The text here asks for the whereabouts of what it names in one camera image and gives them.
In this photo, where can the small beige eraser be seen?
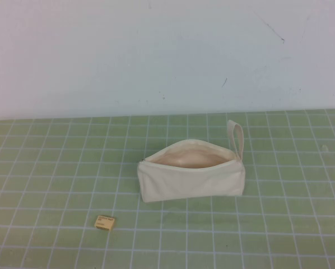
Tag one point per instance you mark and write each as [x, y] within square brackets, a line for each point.
[104, 223]

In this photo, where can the green grid cutting mat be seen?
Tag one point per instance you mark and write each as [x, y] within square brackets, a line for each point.
[44, 168]

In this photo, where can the cream canvas pencil case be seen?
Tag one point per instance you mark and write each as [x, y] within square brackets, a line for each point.
[184, 182]

